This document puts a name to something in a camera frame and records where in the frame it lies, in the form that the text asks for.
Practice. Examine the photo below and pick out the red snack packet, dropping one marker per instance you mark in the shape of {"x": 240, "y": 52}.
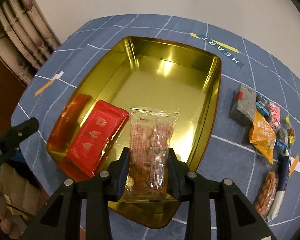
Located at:
{"x": 95, "y": 135}

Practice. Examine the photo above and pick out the clear peanut snack packet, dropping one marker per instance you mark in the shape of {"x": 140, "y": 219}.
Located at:
{"x": 151, "y": 131}

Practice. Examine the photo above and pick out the orange nut snack packet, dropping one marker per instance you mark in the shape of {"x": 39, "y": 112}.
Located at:
{"x": 262, "y": 137}

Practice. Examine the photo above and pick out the pink patterned candy packet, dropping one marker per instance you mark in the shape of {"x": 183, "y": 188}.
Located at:
{"x": 274, "y": 118}

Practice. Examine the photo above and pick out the gold and red toffee tin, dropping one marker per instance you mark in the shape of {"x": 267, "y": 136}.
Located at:
{"x": 146, "y": 72}

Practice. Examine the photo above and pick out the blue-edged dark sesame candy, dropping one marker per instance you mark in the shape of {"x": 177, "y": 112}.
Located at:
{"x": 282, "y": 136}

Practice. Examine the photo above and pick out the clear fried snack packet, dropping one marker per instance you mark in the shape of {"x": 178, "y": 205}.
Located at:
{"x": 266, "y": 194}

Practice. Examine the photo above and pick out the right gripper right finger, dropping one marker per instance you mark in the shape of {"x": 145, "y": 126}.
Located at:
{"x": 236, "y": 217}

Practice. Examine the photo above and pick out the blue chocolate candy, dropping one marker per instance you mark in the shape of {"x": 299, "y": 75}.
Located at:
{"x": 261, "y": 105}

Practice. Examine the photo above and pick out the blue grid tablecloth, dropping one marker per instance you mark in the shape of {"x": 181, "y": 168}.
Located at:
{"x": 229, "y": 154}

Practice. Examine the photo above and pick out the beige patterned curtain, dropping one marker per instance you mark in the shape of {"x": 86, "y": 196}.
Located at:
{"x": 26, "y": 41}

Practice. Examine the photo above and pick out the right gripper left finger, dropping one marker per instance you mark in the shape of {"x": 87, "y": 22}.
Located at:
{"x": 60, "y": 217}

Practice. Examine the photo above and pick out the grey sesame bar packet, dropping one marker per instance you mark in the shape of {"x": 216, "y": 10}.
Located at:
{"x": 243, "y": 106}

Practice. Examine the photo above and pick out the yellow-edged date candy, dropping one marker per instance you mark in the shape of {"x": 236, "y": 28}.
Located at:
{"x": 290, "y": 130}

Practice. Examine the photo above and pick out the navy soda cracker packet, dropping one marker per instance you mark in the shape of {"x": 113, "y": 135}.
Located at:
{"x": 281, "y": 187}

